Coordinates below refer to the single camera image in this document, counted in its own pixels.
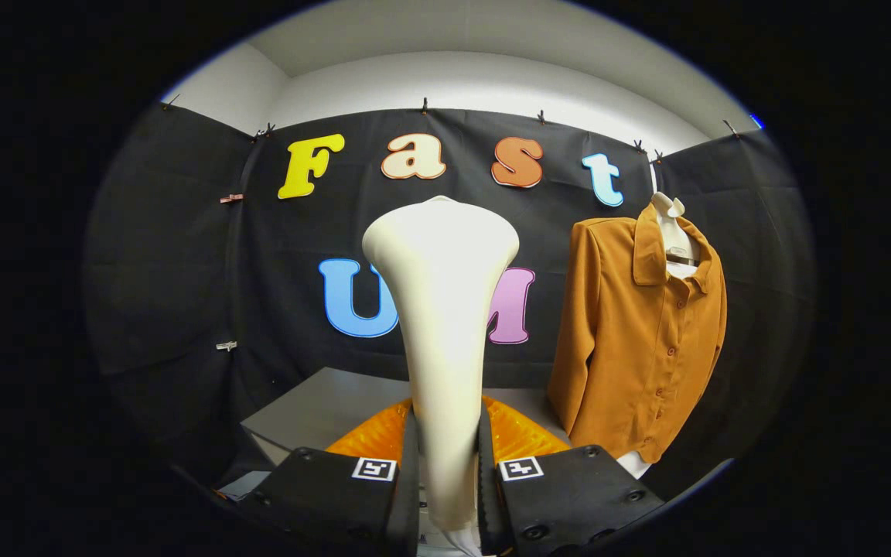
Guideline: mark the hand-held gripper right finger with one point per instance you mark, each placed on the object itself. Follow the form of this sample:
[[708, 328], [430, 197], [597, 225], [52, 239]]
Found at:
[[489, 495]]

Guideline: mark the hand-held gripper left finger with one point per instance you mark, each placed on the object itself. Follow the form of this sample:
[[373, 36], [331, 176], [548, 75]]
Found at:
[[410, 495]]

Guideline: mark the white garment steamer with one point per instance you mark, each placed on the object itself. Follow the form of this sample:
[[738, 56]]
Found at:
[[442, 309]]

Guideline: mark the orange button-up shirt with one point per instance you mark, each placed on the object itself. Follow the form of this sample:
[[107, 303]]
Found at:
[[631, 363]]

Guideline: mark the grey cabinet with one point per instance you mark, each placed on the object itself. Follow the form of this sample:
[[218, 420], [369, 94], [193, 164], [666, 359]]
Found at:
[[322, 410]]

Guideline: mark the silver clip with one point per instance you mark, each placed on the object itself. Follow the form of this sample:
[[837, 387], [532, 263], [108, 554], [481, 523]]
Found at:
[[226, 345]]

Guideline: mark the white mannequin torso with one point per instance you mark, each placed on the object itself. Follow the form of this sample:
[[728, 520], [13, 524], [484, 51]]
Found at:
[[674, 232]]

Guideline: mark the black backdrop cloth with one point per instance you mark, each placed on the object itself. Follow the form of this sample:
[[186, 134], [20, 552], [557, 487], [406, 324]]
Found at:
[[167, 271]]

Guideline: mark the red clip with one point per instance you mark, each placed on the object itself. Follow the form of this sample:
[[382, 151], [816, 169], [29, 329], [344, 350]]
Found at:
[[231, 198]]

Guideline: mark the row of black clips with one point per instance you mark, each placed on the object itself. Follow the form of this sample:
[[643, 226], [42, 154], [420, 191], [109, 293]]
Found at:
[[425, 104]]

